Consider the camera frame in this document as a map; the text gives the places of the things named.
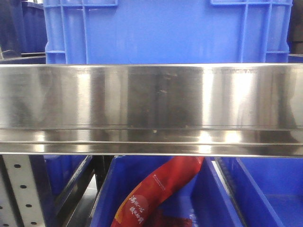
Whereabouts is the red snack bag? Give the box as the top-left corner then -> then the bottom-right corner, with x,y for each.
111,156 -> 204,227

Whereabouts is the stainless steel shelf rail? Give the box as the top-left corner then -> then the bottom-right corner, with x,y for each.
0,63 -> 303,157

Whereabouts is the blue bin centre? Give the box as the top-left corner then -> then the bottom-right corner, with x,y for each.
90,156 -> 243,227

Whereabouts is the blue bin right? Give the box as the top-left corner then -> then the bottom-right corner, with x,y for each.
216,157 -> 303,227

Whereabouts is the perforated metal shelf post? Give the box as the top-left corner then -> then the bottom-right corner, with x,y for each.
0,155 -> 48,227

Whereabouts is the blue bin left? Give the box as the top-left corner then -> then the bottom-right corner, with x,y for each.
44,155 -> 86,196

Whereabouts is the large blue crate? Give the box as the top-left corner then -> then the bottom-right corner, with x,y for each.
43,0 -> 293,64

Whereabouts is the blue bin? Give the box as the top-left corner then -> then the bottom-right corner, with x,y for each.
44,155 -> 86,196
90,156 -> 243,227
216,157 -> 303,227

